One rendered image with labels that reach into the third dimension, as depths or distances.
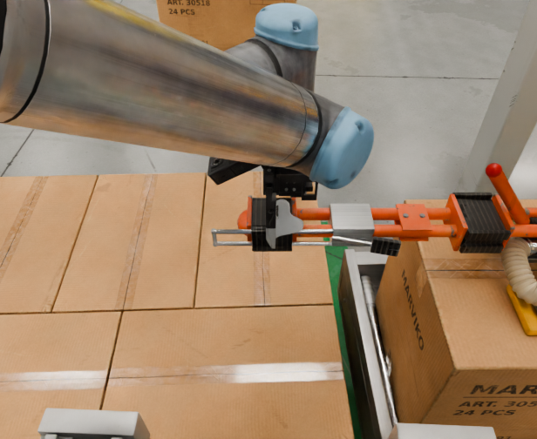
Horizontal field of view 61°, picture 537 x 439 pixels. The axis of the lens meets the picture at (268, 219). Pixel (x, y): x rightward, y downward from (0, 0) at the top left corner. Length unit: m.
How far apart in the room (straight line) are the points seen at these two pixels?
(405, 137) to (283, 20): 2.43
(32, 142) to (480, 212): 2.69
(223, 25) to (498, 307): 1.69
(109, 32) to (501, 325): 0.80
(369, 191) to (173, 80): 2.27
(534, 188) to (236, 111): 2.60
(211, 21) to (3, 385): 1.61
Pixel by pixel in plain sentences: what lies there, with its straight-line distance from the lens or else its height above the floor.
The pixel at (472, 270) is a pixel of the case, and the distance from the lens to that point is 0.97.
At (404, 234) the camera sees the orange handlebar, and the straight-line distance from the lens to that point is 0.80.
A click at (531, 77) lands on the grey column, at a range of 1.95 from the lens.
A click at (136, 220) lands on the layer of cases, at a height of 0.54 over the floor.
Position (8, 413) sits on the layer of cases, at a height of 0.54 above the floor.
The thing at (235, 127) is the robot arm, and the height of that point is 1.47.
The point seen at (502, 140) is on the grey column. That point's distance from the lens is 2.08.
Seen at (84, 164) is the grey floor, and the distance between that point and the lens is 2.82.
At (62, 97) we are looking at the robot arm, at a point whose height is 1.54.
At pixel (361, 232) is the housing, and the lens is 0.78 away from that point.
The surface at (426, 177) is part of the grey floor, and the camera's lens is 2.68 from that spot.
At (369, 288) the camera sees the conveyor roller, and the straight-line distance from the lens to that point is 1.38.
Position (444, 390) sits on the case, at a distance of 0.91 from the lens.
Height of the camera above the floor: 1.65
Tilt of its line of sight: 46 degrees down
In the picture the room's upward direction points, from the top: straight up
